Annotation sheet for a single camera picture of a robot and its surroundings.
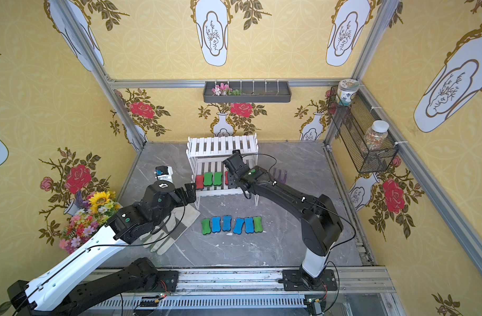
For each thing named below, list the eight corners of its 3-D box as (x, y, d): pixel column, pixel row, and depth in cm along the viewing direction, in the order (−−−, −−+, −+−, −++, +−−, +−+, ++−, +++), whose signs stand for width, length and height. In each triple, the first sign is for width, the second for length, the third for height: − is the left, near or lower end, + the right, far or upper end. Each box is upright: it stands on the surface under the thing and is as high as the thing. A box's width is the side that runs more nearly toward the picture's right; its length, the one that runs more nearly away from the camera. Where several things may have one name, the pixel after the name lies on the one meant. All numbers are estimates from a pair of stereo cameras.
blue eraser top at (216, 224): (212, 232, 88) (211, 230, 86) (212, 219, 92) (211, 216, 90) (220, 231, 88) (219, 229, 86) (220, 218, 92) (219, 216, 90)
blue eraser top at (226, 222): (222, 230, 89) (221, 229, 87) (223, 216, 93) (222, 214, 91) (231, 230, 89) (231, 229, 87) (232, 216, 93) (231, 214, 91)
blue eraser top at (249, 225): (244, 233, 88) (244, 231, 86) (244, 219, 92) (244, 217, 91) (253, 233, 88) (254, 231, 86) (253, 219, 92) (253, 217, 91)
